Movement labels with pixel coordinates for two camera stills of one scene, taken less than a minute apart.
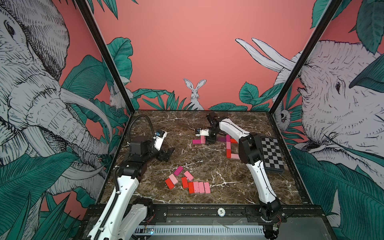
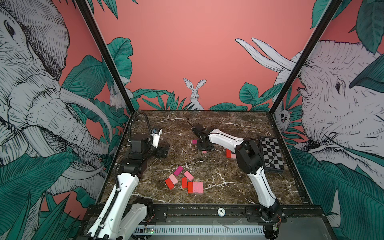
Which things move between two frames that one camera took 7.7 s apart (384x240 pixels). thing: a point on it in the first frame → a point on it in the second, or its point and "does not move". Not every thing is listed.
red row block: x=228 y=153 does not move
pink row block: x=196 y=187 does not move
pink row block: x=201 y=187 does not move
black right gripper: x=210 y=139 → x=199 y=147
